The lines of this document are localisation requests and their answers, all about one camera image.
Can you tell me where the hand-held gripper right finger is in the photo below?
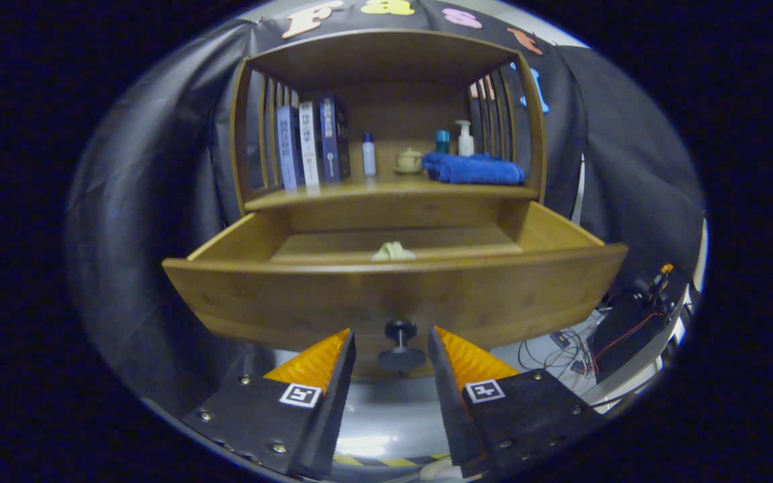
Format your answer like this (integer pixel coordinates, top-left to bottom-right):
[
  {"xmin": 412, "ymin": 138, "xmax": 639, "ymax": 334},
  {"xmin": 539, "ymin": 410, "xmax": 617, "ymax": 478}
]
[{"xmin": 427, "ymin": 326, "xmax": 605, "ymax": 478}]

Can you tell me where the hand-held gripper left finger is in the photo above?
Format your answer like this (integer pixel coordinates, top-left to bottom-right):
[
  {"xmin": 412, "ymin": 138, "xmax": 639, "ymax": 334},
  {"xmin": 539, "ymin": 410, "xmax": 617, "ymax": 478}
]
[{"xmin": 182, "ymin": 329, "xmax": 357, "ymax": 480}]

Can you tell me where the wooden drawer with black knob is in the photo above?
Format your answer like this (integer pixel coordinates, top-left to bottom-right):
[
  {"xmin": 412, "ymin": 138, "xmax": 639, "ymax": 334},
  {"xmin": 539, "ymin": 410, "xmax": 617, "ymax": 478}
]
[{"xmin": 162, "ymin": 200, "xmax": 629, "ymax": 382}]

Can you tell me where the green handled scrub sponge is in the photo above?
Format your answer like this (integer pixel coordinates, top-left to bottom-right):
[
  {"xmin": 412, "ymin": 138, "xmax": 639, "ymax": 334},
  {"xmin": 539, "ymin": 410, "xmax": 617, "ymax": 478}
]
[{"xmin": 370, "ymin": 241, "xmax": 417, "ymax": 262}]

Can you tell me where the wooden countertop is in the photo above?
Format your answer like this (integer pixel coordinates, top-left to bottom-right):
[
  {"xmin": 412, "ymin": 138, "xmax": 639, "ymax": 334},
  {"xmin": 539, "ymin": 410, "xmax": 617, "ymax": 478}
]
[{"xmin": 244, "ymin": 176, "xmax": 540, "ymax": 212}]

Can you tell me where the folded blue towel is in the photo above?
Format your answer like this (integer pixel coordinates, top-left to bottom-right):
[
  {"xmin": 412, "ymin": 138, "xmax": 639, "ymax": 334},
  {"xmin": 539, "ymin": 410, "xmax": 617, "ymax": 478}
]
[{"xmin": 421, "ymin": 152, "xmax": 525, "ymax": 186}]

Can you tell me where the orange black tool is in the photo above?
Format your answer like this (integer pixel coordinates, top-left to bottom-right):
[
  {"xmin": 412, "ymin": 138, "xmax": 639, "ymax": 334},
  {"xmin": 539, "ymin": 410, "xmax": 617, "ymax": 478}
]
[{"xmin": 647, "ymin": 264, "xmax": 674, "ymax": 297}]

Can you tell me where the beige lidded tea cup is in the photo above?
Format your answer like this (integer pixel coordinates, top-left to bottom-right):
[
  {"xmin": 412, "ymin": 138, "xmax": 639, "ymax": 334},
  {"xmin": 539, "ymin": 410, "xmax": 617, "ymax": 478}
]
[{"xmin": 395, "ymin": 148, "xmax": 425, "ymax": 176}]

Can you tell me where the light blue book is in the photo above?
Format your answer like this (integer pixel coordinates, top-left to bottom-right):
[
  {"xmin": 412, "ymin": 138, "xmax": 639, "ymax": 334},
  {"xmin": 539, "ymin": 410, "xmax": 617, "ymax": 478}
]
[{"xmin": 276, "ymin": 105, "xmax": 305, "ymax": 190}]

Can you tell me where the white book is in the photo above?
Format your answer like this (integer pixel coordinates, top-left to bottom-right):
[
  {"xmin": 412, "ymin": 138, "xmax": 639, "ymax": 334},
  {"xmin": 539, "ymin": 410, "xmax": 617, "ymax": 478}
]
[{"xmin": 299, "ymin": 101, "xmax": 323, "ymax": 188}]

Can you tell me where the dark blue book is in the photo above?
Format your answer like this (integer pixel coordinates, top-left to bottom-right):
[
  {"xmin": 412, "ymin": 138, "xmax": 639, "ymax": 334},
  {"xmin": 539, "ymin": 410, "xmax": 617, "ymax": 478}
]
[{"xmin": 319, "ymin": 95, "xmax": 352, "ymax": 183}]

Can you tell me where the black backdrop cloth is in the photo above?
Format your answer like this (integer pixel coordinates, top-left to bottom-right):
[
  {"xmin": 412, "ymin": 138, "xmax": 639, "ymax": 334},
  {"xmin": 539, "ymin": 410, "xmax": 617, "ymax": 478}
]
[{"xmin": 64, "ymin": 0, "xmax": 706, "ymax": 417}]

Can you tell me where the tangle of cables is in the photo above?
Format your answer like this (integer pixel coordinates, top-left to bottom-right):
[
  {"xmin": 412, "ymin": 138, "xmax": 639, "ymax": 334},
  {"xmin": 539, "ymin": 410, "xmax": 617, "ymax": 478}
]
[{"xmin": 519, "ymin": 315, "xmax": 605, "ymax": 380}]

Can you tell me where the red cable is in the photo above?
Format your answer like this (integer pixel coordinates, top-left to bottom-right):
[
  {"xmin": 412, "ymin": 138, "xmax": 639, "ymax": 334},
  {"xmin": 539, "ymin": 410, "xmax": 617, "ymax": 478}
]
[{"xmin": 591, "ymin": 310, "xmax": 669, "ymax": 376}]

